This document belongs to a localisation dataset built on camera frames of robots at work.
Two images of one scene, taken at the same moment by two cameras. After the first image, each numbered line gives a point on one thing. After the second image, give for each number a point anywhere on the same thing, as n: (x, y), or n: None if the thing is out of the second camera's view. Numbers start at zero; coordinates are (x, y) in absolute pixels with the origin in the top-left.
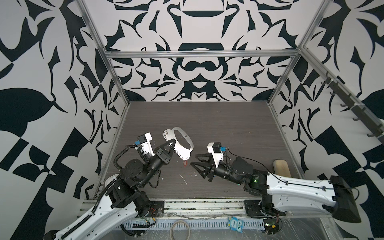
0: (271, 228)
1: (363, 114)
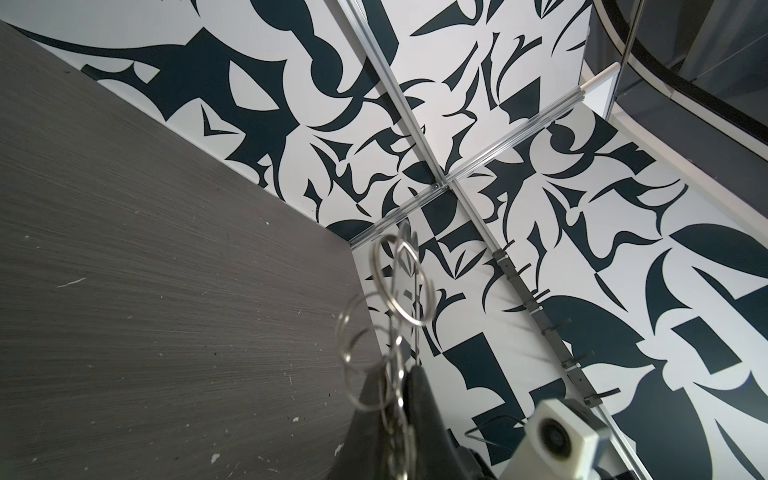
0: None
1: (568, 361)
